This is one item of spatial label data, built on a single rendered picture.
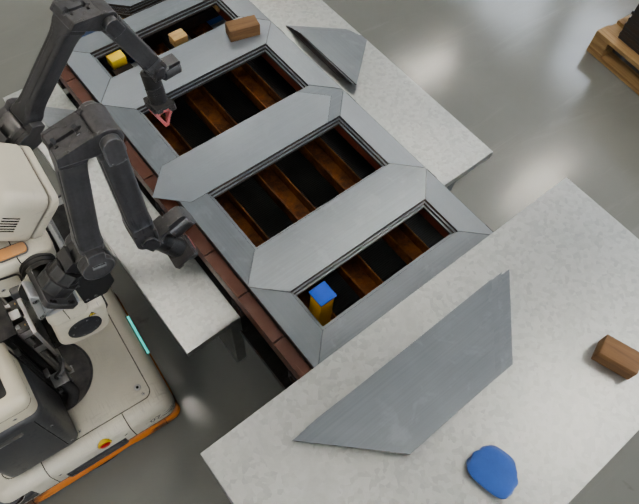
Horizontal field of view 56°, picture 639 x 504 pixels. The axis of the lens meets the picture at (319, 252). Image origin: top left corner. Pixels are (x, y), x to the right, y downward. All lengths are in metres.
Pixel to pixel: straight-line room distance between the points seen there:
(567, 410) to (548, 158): 2.03
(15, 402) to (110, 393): 0.56
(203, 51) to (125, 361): 1.20
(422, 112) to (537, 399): 1.23
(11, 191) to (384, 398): 0.96
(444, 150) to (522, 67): 1.63
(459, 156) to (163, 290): 1.15
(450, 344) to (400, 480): 0.35
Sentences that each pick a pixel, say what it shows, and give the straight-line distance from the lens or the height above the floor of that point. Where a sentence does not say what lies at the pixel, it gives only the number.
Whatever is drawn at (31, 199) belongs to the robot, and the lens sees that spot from 1.49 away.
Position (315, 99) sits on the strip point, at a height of 0.84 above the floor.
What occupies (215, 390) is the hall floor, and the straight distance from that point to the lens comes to 2.61.
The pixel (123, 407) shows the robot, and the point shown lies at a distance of 2.36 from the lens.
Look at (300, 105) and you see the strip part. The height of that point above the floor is 0.84.
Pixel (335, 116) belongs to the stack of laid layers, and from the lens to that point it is 2.21.
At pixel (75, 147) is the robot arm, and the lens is 1.18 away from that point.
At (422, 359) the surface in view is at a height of 1.07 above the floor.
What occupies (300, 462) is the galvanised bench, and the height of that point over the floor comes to 1.05.
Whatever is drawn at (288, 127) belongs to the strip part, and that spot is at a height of 0.84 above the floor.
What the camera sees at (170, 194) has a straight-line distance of 2.02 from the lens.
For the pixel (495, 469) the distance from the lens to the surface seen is 1.50.
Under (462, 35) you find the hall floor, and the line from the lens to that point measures 3.93.
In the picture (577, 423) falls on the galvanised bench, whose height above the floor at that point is 1.05.
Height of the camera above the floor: 2.49
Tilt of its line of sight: 61 degrees down
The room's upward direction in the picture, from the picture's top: 6 degrees clockwise
